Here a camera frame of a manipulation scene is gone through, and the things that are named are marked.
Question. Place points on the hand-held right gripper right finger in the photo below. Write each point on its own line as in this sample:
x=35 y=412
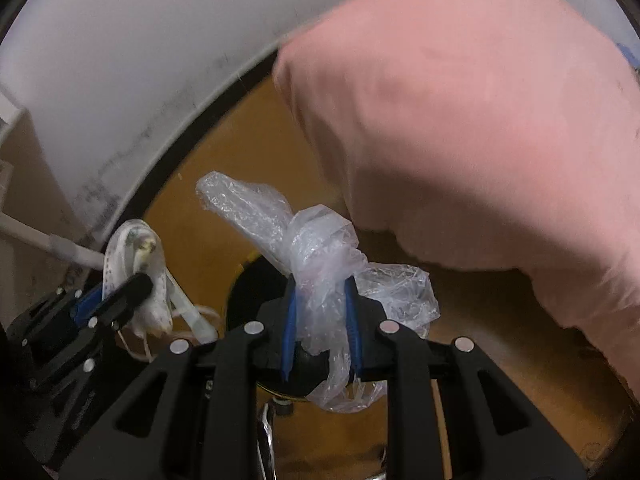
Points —
x=352 y=332

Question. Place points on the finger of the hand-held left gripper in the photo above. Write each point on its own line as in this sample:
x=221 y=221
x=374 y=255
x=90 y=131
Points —
x=130 y=295
x=85 y=305

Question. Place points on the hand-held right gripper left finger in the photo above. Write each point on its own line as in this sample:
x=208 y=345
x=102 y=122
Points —
x=287 y=325

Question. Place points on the white patterned face mask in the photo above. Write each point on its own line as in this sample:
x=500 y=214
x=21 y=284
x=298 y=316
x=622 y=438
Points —
x=155 y=310

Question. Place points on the black trash bin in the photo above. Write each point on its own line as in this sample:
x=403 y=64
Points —
x=241 y=300

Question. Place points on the clear plastic bag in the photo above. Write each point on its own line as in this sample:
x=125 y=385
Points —
x=320 y=245

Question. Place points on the chrome metal tube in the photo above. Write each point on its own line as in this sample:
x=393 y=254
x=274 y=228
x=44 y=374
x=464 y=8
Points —
x=265 y=440

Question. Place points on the pink clothing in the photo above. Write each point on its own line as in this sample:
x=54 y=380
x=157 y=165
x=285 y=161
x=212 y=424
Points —
x=450 y=135

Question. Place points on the white desk frame bar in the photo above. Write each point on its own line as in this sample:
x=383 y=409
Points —
x=40 y=240

